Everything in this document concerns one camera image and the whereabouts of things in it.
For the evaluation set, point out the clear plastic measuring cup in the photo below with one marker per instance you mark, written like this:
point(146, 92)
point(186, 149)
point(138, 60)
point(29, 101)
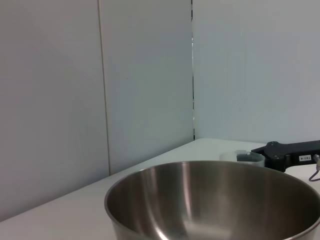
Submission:
point(228, 157)

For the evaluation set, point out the stainless steel mixing bowl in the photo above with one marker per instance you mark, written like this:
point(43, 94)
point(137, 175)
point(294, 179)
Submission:
point(212, 200)

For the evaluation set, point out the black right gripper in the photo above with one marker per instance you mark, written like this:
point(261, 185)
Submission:
point(287, 150)

